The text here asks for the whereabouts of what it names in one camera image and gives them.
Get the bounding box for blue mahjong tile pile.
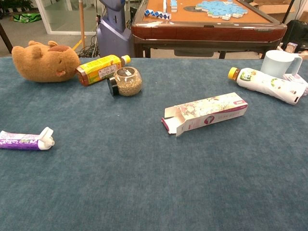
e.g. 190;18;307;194
195;0;248;21

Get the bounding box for blue white snake puzzle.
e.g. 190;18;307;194
144;9;172;20

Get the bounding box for brown capybara plush toy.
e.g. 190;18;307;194
11;40;81;83

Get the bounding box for blue table cloth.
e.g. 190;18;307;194
0;57;308;231

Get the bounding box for wooden pole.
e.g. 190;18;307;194
78;0;86;49

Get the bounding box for black chair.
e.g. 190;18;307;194
280;19;308;52

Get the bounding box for light blue plastic mug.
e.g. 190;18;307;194
260;50;303;79

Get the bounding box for purple toothpaste tube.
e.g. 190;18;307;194
0;130;41;151

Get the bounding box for floral toothpaste carton box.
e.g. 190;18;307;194
161;92;249;137

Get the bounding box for floor cable bundle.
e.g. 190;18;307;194
77;36;99;58

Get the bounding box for yellow label tea bottle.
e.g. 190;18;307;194
76;54;131;87

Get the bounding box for white floral bottle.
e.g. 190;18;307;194
228;67;308;105

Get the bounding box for potted green plants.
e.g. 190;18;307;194
0;0;34;13

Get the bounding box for wooden mahjong table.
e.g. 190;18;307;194
131;0;288;59

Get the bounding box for cardboard box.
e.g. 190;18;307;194
250;0;295;22

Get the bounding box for glass grain jar black lid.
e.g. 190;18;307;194
107;66;143;97

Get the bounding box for green bag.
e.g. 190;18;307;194
13;13;42;24

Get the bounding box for small purple white packet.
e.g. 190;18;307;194
282;73;308;97

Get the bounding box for white bottle cap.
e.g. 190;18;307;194
38;127;55;151

